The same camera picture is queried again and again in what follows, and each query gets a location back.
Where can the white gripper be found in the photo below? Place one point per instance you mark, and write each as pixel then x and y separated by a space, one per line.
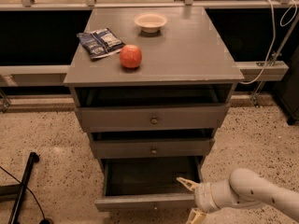
pixel 203 196

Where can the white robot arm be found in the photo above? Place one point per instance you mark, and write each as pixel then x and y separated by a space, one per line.
pixel 243 189

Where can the dark cabinet at right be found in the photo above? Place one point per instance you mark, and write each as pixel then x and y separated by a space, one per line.
pixel 287 90

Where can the grey drawer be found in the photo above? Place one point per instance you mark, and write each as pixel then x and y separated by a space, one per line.
pixel 150 118
pixel 151 148
pixel 149 183

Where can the grey top drawer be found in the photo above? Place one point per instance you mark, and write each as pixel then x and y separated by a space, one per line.
pixel 150 118

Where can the red apple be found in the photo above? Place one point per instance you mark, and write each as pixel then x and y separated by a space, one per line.
pixel 130 56

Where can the black stand leg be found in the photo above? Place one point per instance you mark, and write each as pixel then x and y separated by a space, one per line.
pixel 16 191

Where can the grey wooden drawer cabinet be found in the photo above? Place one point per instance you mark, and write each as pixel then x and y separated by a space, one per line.
pixel 185 63

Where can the blue white snack bag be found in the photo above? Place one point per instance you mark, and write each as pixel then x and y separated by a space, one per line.
pixel 100 43

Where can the white paper bowl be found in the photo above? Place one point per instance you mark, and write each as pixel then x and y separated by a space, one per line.
pixel 150 22

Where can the grey middle drawer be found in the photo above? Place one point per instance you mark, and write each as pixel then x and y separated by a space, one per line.
pixel 151 148

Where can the grey bottom drawer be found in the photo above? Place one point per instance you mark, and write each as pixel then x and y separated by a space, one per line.
pixel 149 183

